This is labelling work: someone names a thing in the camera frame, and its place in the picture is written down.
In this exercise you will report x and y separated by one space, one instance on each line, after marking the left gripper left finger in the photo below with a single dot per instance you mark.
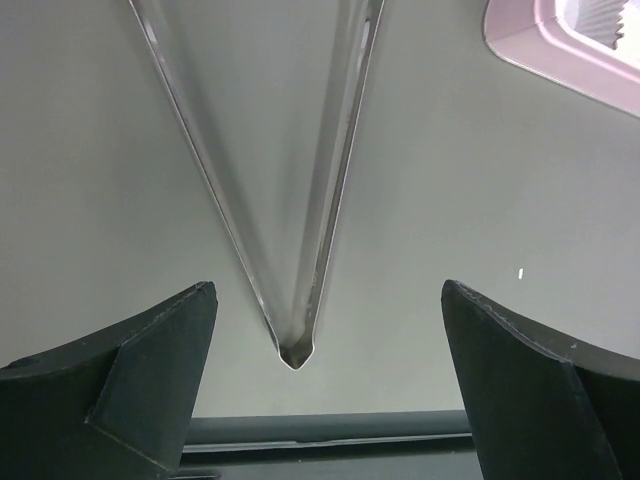
115 404

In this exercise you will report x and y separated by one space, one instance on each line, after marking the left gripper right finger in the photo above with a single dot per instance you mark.
541 404

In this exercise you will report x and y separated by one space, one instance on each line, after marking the metal tongs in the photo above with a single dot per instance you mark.
268 95

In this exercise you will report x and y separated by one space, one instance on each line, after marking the pink chocolate tin box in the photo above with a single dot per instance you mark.
571 43

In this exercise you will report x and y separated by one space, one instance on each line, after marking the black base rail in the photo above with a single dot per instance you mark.
392 445

